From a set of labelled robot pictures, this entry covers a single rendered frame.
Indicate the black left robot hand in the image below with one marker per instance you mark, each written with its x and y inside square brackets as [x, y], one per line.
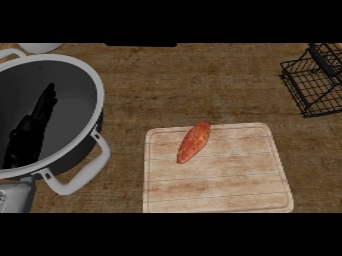
[32, 133]

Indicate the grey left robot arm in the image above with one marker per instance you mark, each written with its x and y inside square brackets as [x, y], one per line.
[9, 198]

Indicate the pale wooden cutting board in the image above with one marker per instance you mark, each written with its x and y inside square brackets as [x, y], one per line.
[228, 180]

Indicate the large grey cooking pot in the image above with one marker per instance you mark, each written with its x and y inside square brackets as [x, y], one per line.
[57, 80]

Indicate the pale grey round object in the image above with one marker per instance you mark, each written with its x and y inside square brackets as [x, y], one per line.
[42, 47]

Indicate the orange sweet potato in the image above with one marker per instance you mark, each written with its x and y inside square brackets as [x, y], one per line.
[194, 143]

